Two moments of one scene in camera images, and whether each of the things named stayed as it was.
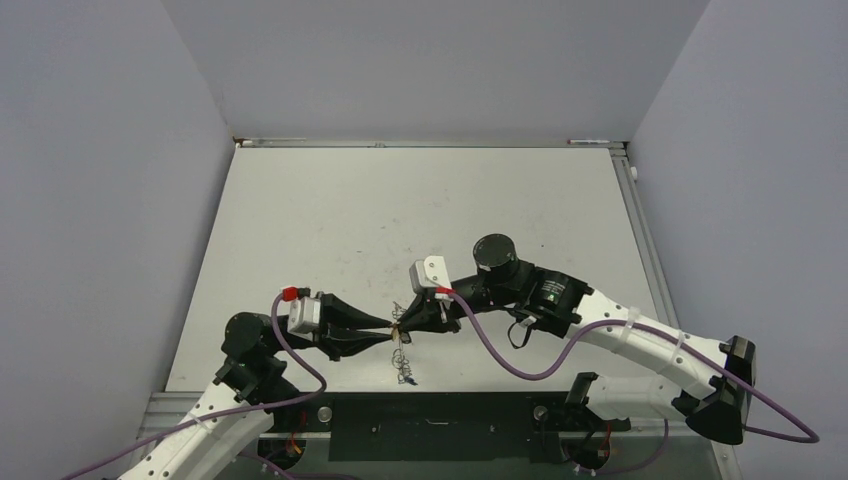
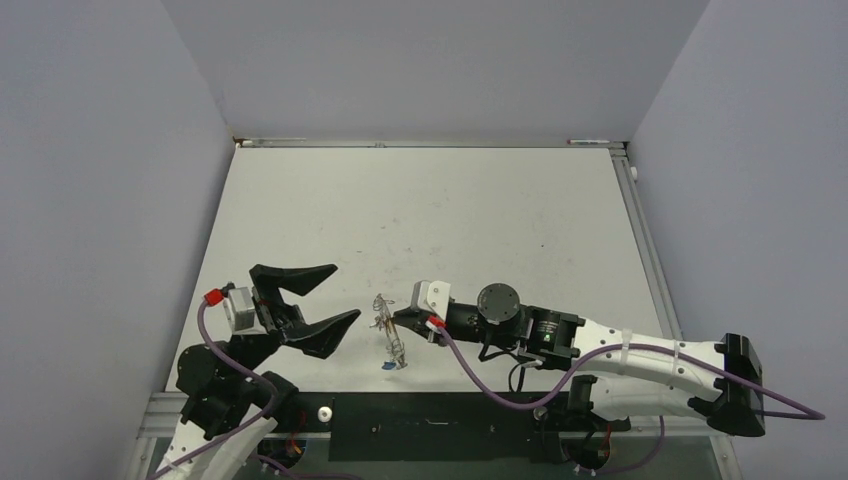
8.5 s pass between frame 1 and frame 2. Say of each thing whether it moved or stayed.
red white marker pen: stayed
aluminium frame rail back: stayed
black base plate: stayed
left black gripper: moved
